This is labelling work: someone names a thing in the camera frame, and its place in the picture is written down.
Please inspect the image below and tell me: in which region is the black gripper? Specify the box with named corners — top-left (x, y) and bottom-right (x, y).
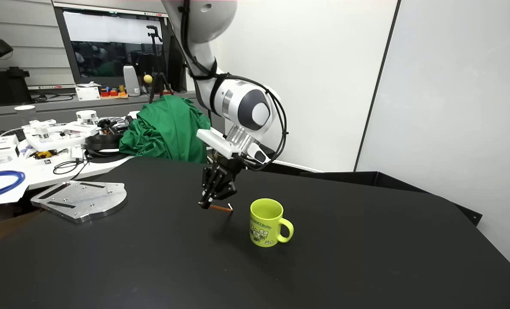
top-left (198, 153), bottom-right (250, 209)

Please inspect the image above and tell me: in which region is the yellow-green mug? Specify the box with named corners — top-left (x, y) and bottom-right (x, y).
top-left (248, 197), bottom-right (296, 249)

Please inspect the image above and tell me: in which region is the white bottle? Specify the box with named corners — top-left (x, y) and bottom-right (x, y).
top-left (122, 63), bottom-right (143, 98)

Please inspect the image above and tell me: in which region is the black tripod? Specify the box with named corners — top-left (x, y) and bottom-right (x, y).
top-left (146, 24), bottom-right (177, 105)

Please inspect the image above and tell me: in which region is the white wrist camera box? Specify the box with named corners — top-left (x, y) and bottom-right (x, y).
top-left (195, 127), bottom-right (237, 160)

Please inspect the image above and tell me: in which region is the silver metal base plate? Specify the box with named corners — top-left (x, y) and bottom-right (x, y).
top-left (30, 179), bottom-right (129, 225)

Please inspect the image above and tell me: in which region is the orange-handled Allen key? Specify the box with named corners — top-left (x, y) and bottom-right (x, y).
top-left (207, 203), bottom-right (236, 216)

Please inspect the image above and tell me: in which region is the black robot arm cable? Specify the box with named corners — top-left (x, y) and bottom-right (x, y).
top-left (179, 0), bottom-right (291, 172)

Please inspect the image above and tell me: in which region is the white container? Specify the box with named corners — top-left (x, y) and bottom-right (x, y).
top-left (74, 81), bottom-right (104, 103)

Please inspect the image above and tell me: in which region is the black round headset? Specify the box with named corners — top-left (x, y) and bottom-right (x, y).
top-left (83, 118), bottom-right (131, 161)

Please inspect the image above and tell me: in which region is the black machine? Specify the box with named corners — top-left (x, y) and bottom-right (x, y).
top-left (0, 38), bottom-right (37, 108)

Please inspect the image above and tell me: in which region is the black cable loop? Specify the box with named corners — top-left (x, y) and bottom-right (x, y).
top-left (52, 156), bottom-right (90, 179)

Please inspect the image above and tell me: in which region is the green cloth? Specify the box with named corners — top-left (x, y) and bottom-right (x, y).
top-left (119, 94), bottom-right (213, 165)

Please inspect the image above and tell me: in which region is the white plastic parts pile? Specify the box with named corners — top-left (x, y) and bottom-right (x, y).
top-left (21, 108), bottom-right (102, 154)

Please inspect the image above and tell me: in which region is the large black-framed screen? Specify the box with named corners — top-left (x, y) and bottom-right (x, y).
top-left (54, 3), bottom-right (174, 91)

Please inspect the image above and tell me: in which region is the white cluttered table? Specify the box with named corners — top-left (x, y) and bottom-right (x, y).
top-left (0, 108), bottom-right (153, 209)

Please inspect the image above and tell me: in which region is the blue hose loop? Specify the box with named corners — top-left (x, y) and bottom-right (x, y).
top-left (0, 168), bottom-right (28, 203)

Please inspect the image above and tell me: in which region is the grey counter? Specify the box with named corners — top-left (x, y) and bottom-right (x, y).
top-left (0, 89), bottom-right (210, 137)

